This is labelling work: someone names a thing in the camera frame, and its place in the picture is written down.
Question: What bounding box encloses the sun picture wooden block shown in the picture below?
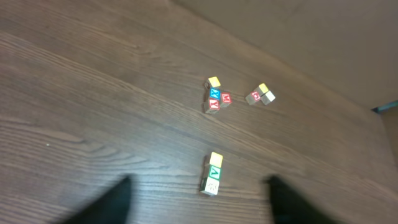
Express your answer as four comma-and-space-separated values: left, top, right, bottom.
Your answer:
200, 177, 220, 196

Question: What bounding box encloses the yellow top wooden block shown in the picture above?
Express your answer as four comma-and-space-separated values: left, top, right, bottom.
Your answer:
204, 77, 221, 89

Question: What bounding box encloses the blue X wooden block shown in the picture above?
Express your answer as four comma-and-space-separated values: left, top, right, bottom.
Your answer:
206, 88, 221, 100

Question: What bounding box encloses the green V wooden block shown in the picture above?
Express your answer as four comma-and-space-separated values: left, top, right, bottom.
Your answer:
203, 165, 222, 181

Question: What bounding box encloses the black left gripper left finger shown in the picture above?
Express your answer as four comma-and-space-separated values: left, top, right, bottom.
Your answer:
61, 176, 132, 224

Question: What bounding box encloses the red Y wooden block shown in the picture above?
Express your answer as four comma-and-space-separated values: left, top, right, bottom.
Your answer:
203, 98, 221, 114

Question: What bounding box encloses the yellow wooden block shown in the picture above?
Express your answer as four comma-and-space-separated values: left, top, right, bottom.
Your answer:
254, 83, 269, 96
205, 152, 223, 168
204, 77, 221, 89

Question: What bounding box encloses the plain white wooden block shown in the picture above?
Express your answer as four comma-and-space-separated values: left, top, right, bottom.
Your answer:
261, 91, 275, 105

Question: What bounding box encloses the red M wooden block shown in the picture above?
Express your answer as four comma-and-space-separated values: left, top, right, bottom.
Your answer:
220, 92, 232, 108

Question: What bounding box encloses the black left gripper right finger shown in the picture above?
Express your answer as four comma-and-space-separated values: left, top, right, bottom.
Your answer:
263, 175, 338, 224

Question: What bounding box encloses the red O wooden block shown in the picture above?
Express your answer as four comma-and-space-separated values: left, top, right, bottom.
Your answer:
245, 91, 261, 105

